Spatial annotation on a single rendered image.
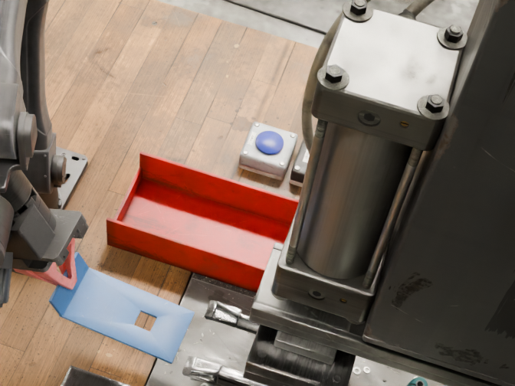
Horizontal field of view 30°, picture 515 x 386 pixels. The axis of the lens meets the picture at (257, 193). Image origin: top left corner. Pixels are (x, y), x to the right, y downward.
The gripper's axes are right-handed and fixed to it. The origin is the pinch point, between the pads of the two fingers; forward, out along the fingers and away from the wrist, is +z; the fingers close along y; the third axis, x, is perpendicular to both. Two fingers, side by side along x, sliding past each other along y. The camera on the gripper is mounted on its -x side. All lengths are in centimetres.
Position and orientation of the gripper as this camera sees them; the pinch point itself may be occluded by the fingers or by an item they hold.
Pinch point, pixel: (68, 280)
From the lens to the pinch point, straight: 112.8
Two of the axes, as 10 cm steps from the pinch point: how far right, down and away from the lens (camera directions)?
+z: 3.0, 6.5, 7.0
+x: 3.3, -7.6, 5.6
